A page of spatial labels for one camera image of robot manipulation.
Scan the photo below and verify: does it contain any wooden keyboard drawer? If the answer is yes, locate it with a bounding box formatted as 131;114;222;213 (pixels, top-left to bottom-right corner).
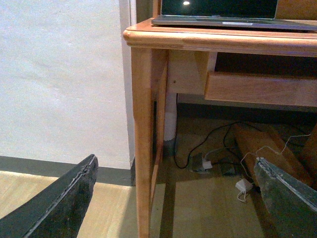
205;72;317;107

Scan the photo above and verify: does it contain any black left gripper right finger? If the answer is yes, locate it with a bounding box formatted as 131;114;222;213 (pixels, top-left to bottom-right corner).
254;158;317;238

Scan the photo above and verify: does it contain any white power adapter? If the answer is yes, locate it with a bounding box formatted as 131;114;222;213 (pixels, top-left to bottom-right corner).
235;178;253;193

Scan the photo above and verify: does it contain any wooden desk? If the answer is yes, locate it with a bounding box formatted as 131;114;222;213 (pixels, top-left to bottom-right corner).
123;19;317;238

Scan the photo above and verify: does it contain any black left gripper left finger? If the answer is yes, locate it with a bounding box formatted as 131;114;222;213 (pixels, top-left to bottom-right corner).
0;154;99;238

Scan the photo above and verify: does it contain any white thin cable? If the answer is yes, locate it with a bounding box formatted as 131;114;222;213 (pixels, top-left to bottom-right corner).
237;133;312;203

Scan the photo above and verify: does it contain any grey laptop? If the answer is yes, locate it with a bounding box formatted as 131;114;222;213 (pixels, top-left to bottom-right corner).
152;0;317;31

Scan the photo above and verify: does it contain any power strip with plug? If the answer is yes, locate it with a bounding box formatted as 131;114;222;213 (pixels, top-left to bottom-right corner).
189;148;236;176

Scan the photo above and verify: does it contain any white pipe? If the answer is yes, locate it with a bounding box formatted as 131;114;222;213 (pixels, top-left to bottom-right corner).
163;93;177;156

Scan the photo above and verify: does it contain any black cable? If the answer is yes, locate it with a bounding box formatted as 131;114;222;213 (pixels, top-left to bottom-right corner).
173;94;308;169

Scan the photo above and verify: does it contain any wooden box under desk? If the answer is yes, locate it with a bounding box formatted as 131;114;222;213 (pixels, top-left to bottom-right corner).
233;125;313;186

